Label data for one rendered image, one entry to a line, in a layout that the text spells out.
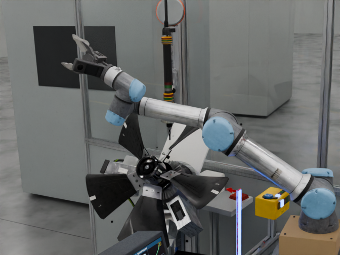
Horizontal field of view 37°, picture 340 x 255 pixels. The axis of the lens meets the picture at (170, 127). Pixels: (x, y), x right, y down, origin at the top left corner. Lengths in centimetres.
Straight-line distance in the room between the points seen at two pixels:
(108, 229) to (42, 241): 86
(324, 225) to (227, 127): 54
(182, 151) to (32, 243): 220
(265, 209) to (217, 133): 66
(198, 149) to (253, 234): 73
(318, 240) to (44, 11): 348
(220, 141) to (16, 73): 354
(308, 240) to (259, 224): 105
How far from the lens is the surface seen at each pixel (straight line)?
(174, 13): 285
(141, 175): 231
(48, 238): 455
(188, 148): 260
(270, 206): 234
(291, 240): 201
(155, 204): 231
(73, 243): 440
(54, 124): 494
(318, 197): 184
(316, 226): 202
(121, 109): 191
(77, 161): 489
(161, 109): 199
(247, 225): 306
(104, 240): 388
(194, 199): 215
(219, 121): 179
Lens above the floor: 198
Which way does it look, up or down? 15 degrees down
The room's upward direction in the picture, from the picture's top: 2 degrees counter-clockwise
